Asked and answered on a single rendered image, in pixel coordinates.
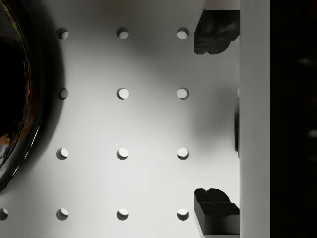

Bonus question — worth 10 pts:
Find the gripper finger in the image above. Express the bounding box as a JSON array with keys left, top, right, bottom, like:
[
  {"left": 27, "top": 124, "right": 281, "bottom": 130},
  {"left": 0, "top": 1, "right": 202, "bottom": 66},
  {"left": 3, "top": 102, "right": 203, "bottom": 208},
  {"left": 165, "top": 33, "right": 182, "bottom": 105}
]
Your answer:
[
  {"left": 194, "top": 188, "right": 240, "bottom": 236},
  {"left": 193, "top": 9, "right": 240, "bottom": 55}
]

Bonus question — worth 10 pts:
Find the black plate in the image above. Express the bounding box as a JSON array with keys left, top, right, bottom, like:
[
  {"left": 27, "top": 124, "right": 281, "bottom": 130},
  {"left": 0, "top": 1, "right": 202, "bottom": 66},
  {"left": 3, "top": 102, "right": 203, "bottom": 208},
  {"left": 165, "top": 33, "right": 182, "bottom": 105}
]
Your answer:
[{"left": 0, "top": 0, "right": 46, "bottom": 193}]

